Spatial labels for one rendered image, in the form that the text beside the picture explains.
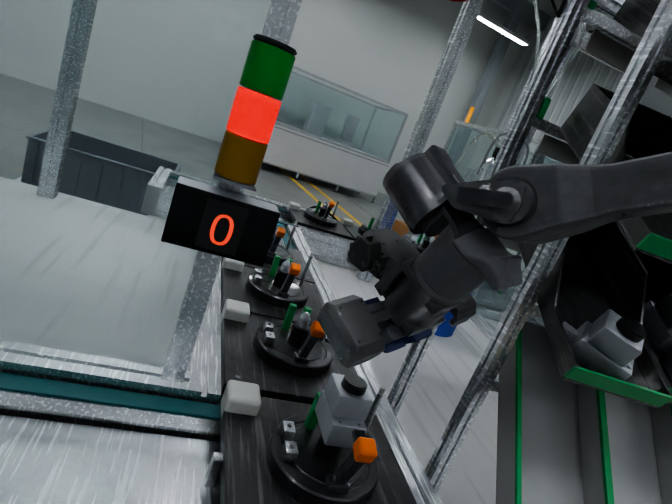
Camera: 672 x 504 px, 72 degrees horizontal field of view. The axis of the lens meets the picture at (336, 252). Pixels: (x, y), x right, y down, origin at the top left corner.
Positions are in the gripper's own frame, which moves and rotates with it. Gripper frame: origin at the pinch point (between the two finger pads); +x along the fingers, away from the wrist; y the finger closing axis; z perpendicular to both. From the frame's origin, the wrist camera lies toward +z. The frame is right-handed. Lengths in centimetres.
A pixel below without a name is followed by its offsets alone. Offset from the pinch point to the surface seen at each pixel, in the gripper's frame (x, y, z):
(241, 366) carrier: 26.8, 4.6, 9.9
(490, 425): 42, -51, -17
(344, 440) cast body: 9.7, 4.3, -7.5
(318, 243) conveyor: 82, -67, 63
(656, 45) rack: -31.8, -28.5, 11.3
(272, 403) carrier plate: 22.6, 4.4, 2.0
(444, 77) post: 18, -95, 78
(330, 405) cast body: 8.9, 4.4, -3.5
